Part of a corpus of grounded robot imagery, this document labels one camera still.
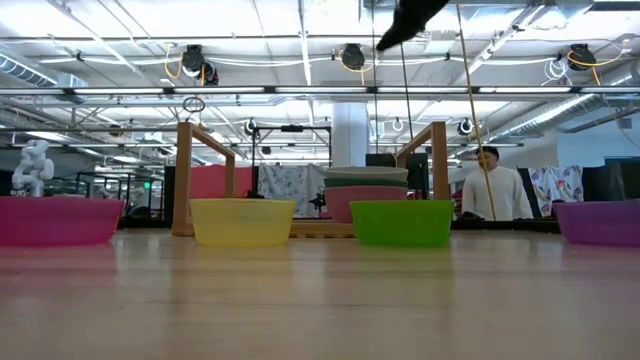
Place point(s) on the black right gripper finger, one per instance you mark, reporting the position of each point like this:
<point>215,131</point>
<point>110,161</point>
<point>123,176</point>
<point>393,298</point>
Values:
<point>407,22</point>

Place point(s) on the white plastic bowl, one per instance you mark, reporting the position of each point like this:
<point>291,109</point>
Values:
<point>365,173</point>

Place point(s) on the salmon pink plastic bowl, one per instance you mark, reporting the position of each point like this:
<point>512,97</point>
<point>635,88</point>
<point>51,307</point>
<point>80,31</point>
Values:
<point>340,202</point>

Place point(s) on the green translucent plastic bowl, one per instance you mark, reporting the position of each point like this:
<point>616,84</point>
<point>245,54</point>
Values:
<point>402,222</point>

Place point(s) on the purple translucent plastic bowl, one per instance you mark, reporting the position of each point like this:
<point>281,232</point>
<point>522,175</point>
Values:
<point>600,222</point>

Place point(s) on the magenta translucent plastic bowl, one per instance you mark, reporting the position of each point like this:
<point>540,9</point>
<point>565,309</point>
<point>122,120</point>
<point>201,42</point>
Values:
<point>55,222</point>

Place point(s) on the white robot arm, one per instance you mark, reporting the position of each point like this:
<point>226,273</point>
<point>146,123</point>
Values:
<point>32,170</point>

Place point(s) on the wooden slatted shelf rack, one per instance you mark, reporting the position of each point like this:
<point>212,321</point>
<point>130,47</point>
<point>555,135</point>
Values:
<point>182,175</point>

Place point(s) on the person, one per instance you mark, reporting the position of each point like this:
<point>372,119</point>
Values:
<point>500,195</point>

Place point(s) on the white patterned cloth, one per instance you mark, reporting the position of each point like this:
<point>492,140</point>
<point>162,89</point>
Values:
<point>290,187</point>

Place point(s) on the floral patterned cloth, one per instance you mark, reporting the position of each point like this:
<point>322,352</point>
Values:
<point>555,187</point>

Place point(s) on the orange red partition panel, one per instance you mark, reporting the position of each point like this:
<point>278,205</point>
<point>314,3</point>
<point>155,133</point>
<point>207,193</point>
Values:
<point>215,182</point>

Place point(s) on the yellow translucent plastic bowl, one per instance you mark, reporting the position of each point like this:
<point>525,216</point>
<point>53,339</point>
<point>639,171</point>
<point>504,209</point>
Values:
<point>242,222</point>

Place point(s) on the black metal stand frame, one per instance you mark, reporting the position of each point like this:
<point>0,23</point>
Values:
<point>254,160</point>

